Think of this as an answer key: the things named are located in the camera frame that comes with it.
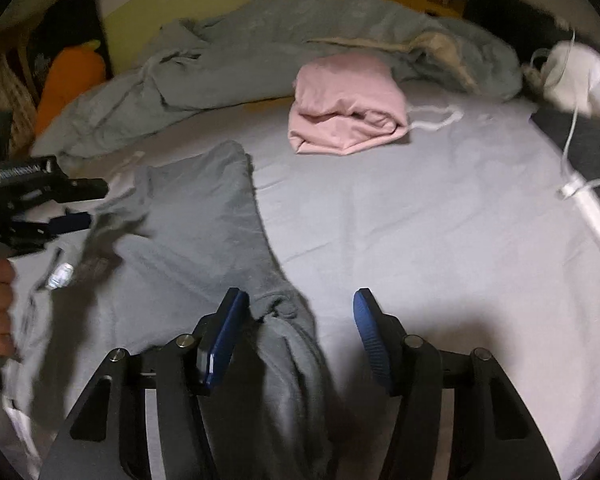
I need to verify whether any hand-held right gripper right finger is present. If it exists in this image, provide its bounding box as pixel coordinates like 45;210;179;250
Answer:
352;287;563;480

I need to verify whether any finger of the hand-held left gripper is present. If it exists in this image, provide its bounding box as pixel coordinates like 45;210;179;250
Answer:
55;177;110;203
10;211;93;250

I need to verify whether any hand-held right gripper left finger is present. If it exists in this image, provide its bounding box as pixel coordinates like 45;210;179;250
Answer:
39;287;251;480

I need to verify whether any grey monster print t-shirt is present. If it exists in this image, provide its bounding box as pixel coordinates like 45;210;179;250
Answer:
0;140;341;480

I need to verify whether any patterned beige pillow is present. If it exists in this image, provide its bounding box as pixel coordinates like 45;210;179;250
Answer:
0;52;36;156

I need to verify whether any orange carrot plush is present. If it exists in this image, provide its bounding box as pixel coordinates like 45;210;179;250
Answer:
34;42;106;136

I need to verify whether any black printed cushion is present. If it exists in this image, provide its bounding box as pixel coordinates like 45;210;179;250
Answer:
27;0;113;106

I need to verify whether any grey duvet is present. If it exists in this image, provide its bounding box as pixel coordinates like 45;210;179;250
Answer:
30;0;526;161

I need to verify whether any pink folded garment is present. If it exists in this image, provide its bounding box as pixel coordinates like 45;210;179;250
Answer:
287;55;411;156

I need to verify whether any dark grey cloth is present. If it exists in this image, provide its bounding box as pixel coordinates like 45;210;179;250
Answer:
530;105;600;216

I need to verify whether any white garment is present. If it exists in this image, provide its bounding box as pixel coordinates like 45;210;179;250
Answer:
522;40;600;126

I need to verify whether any black jacket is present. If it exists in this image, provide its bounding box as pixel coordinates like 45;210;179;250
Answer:
462;0;600;61

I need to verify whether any white cable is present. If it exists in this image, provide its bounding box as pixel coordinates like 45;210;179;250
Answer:
522;30;600;246

